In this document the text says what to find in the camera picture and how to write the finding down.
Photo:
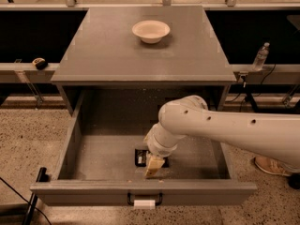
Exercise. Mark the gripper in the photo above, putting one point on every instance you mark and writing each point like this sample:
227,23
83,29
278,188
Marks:
157,148

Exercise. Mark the black rxbar chocolate bar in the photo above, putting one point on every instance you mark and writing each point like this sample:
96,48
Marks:
140,158

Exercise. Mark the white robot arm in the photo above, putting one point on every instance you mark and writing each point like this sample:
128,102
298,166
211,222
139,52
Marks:
276,136

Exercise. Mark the grey open top drawer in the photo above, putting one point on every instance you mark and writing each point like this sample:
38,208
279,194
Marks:
96,164

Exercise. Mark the grey cabinet counter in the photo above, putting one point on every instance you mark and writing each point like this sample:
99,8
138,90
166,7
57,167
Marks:
104,52

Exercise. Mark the black stand at left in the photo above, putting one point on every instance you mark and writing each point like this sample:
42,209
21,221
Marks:
41,177

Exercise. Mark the tan sneaker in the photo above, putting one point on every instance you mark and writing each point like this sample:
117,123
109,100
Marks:
270,166

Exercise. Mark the black tripod leg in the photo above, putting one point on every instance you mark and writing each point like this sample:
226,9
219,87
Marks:
250,99

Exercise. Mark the white bowl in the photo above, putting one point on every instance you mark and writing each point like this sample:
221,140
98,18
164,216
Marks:
151,32

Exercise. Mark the clear plastic water bottle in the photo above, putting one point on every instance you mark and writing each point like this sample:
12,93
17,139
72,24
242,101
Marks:
261,57

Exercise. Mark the black yellow tape measure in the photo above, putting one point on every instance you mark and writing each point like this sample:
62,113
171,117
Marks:
40,63

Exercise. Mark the black white drawer handle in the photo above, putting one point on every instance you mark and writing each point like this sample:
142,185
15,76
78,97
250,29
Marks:
148,202

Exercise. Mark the metal rail shelf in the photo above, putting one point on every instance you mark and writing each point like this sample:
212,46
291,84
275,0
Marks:
270,74

